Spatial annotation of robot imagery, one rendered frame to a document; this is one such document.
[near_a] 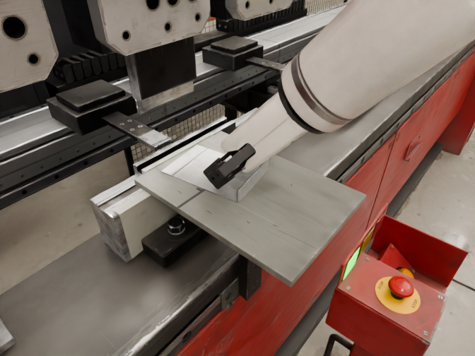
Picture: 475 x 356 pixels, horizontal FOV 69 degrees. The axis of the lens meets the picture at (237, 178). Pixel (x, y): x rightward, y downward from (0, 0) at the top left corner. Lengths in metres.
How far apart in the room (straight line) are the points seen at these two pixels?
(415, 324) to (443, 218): 1.54
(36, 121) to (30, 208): 1.50
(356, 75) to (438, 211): 1.92
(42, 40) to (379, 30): 0.28
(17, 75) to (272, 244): 0.30
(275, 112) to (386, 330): 0.45
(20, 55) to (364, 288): 0.59
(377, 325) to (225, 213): 0.35
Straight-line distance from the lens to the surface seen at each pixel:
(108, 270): 0.57
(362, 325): 0.69
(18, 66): 0.36
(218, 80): 0.93
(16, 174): 0.71
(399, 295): 0.65
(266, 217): 0.43
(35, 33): 0.36
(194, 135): 0.59
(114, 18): 0.40
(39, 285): 0.59
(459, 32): 0.30
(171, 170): 0.51
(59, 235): 1.99
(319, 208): 0.45
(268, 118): 0.35
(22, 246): 2.03
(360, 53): 0.30
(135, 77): 0.47
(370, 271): 0.69
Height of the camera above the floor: 1.30
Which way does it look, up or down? 37 degrees down
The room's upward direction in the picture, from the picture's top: straight up
